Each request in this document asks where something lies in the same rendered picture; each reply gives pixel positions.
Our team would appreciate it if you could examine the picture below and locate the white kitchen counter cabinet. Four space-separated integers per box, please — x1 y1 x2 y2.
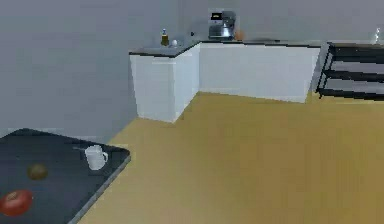
128 39 323 124

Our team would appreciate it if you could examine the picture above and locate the red tomato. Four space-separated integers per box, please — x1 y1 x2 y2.
0 189 34 218

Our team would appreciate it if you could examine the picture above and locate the black dining table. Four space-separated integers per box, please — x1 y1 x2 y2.
0 128 132 224

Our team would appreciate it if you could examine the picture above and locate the brown round fruit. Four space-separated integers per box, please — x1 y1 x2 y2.
26 163 49 181

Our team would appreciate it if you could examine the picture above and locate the black shelf unit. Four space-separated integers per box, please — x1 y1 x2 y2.
315 41 384 102

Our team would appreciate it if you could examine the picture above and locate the white mug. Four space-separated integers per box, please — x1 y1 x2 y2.
84 144 109 171

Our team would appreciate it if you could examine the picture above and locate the amber glass bottle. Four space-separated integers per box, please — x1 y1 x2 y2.
160 28 170 47

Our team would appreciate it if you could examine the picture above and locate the silver coffee machine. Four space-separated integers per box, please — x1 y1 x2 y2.
208 10 237 41

